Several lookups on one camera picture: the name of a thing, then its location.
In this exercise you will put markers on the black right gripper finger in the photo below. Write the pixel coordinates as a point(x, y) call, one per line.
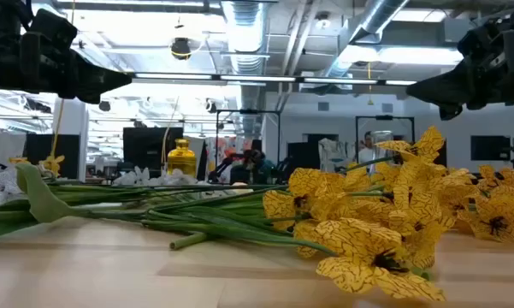
point(449, 92)
point(451, 113)

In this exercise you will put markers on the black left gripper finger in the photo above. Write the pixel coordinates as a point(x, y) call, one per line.
point(89, 98)
point(98, 81)

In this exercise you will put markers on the yellow artificial flower bunch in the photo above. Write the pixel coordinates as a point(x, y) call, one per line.
point(53, 163)
point(368, 239)

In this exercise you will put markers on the amber glass bottle vase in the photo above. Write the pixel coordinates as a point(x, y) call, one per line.
point(181, 160)

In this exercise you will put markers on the black monitor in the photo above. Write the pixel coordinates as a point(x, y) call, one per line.
point(38, 149)
point(145, 145)
point(490, 147)

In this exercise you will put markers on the person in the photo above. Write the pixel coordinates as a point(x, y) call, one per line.
point(364, 156)
point(256, 169)

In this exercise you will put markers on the white and teal cloth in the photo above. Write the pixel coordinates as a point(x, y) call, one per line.
point(331, 154)

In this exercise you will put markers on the colourful patterned cloth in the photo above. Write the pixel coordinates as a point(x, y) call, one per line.
point(228, 147)

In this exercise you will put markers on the black cabinet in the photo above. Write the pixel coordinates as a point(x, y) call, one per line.
point(301, 156)

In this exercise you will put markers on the long ceiling light bar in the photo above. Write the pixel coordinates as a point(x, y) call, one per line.
point(256, 78)

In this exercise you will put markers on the black metal frame stand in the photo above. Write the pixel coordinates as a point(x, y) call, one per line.
point(385, 117)
point(248, 111)

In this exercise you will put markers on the black ceiling dome camera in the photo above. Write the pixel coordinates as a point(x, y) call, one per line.
point(180, 47)

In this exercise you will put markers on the smooth silver ceiling duct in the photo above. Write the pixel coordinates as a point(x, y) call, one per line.
point(374, 19)

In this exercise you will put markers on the ribbed silver ceiling duct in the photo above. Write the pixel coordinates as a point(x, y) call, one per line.
point(244, 34)

